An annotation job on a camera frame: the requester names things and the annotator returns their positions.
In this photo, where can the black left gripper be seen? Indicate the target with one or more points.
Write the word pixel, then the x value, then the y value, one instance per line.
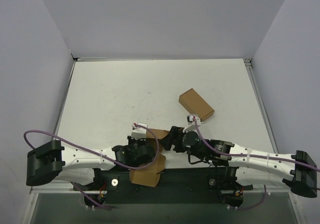
pixel 139 141

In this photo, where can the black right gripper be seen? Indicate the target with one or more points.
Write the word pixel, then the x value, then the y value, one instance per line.
pixel 175 139

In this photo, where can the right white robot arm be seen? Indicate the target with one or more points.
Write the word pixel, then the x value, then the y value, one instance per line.
pixel 227 154

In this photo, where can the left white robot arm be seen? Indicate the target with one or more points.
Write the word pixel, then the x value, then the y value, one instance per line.
pixel 55 161

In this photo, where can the folded brown cardboard box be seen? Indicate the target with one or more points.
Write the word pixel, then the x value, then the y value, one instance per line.
pixel 196 105

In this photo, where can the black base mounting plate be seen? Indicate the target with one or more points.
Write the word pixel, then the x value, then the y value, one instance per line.
pixel 204 185

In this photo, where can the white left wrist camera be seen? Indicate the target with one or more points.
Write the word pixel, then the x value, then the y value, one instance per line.
pixel 139 131

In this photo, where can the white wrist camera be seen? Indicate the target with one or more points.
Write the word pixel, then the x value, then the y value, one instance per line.
pixel 139 131
pixel 193 122

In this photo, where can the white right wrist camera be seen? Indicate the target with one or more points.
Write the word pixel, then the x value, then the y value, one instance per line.
pixel 193 122

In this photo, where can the aluminium frame rail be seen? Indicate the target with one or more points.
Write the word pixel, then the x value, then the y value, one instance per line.
pixel 272 139

